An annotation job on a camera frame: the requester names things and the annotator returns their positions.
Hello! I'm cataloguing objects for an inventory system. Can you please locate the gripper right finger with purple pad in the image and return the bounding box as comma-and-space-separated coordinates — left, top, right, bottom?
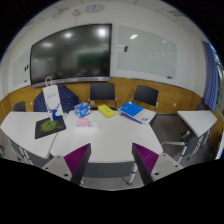
132, 143, 182, 185

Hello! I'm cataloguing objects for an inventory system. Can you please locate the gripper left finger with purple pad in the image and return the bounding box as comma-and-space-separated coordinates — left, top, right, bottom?
42, 143, 91, 185

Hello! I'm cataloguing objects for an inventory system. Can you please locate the pink and white power strip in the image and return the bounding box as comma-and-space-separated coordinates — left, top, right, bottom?
74, 118, 99, 132

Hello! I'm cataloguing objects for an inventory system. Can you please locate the white table centre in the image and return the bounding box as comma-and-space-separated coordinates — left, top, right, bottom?
49, 109, 164, 186

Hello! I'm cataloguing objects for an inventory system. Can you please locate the white table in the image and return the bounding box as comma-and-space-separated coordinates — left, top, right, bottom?
49, 109, 164, 186
0, 111, 58, 164
161, 109, 219, 164

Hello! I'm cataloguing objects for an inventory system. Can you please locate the black mat green print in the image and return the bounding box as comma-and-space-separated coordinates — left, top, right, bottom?
35, 118, 66, 139

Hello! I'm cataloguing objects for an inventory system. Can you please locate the white box under book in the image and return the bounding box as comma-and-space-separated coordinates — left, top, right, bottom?
121, 109, 156, 125

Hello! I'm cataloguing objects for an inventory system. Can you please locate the blue patterned box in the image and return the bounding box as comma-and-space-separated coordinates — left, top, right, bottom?
74, 102, 90, 118

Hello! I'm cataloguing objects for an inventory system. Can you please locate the blue book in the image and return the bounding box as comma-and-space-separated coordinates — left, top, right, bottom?
118, 101, 143, 118

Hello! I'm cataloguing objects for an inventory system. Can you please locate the white table left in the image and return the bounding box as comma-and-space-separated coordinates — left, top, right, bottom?
0, 111, 58, 164

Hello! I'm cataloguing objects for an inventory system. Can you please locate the navy dotted chair back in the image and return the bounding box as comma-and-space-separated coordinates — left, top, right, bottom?
33, 85, 79, 113

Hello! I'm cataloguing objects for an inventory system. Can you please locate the yellow box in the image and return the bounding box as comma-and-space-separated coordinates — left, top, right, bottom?
98, 105, 115, 118

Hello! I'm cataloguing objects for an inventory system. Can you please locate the white table right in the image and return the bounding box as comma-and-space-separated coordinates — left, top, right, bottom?
161, 109, 219, 164

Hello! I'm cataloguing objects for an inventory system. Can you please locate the black chair right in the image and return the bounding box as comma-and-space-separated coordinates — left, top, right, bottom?
132, 85, 159, 110

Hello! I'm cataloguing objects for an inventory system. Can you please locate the black chair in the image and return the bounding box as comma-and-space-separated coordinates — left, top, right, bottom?
88, 83, 117, 107
132, 85, 159, 110

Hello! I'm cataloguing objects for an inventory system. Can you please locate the white paper bag blue deer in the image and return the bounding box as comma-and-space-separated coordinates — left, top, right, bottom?
43, 76, 63, 121

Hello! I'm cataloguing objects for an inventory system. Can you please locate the dark chair far left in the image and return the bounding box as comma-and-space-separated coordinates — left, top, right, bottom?
13, 101, 26, 112

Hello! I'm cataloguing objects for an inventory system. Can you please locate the black chair centre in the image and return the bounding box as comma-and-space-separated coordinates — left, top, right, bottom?
88, 83, 117, 107

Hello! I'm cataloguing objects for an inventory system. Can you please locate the blue curtain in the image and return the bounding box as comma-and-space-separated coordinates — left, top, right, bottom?
203, 42, 219, 111

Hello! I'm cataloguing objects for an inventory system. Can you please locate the left glass whiteboard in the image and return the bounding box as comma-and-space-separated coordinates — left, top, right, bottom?
12, 50, 30, 87

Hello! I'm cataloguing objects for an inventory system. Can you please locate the glass whiteboard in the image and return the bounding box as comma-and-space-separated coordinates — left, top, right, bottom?
117, 26, 178, 79
12, 50, 30, 87

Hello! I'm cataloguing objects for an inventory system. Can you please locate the right glass whiteboard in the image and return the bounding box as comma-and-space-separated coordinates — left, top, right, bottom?
117, 26, 178, 79

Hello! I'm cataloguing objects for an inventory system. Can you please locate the large black wall display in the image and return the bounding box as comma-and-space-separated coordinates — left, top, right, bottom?
30, 24, 112, 87

